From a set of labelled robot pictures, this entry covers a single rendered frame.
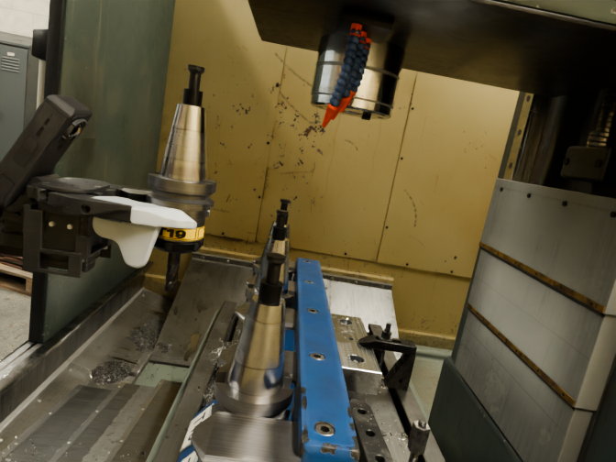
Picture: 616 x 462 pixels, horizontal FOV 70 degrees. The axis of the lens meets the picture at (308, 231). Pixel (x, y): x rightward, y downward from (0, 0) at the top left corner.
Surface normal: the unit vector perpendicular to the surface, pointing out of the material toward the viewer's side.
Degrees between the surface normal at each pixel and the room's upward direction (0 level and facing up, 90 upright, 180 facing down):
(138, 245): 91
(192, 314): 24
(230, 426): 0
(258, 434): 0
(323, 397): 0
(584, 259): 90
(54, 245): 91
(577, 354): 91
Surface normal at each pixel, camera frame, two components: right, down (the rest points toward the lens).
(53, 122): 0.04, 0.25
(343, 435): 0.18, -0.97
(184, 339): 0.18, -0.80
